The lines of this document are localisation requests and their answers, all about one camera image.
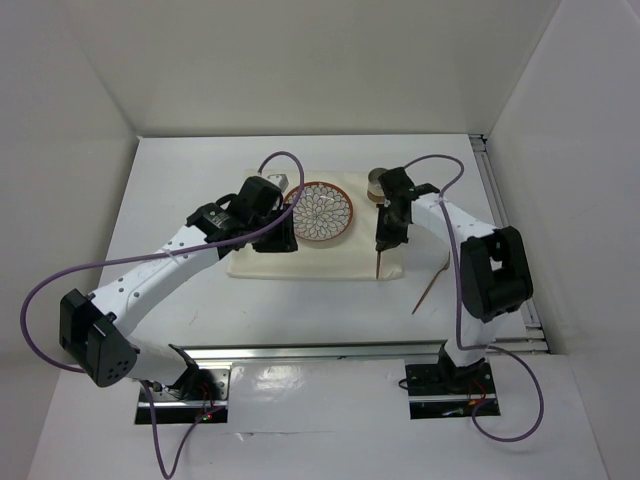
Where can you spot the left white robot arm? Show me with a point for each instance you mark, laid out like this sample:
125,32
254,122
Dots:
97,329

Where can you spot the floral patterned ceramic plate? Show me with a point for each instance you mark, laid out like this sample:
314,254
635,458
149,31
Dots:
324,213

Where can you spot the aluminium right side rail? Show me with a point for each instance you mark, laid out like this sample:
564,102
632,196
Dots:
530,315

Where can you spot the brown wooden fork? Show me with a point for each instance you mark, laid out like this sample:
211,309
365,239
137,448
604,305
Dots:
445,266

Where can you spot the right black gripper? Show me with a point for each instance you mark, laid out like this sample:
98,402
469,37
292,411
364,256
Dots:
384,238

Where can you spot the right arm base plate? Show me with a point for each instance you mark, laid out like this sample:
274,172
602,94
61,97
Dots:
430,398

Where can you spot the aluminium rail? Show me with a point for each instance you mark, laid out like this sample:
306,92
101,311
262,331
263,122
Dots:
361,351
530,315

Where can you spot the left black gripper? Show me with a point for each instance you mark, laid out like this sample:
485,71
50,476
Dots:
284,240

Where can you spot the small metal cup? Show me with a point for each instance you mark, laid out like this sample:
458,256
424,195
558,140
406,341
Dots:
375,191

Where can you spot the cream cloth napkin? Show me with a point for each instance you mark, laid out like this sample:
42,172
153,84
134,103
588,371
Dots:
353,258

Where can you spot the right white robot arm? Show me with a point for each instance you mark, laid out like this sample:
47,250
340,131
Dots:
491,272

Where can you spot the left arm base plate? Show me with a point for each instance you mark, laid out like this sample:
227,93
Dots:
207,399

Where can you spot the aluminium front rail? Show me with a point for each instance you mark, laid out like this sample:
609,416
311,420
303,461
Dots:
361,351

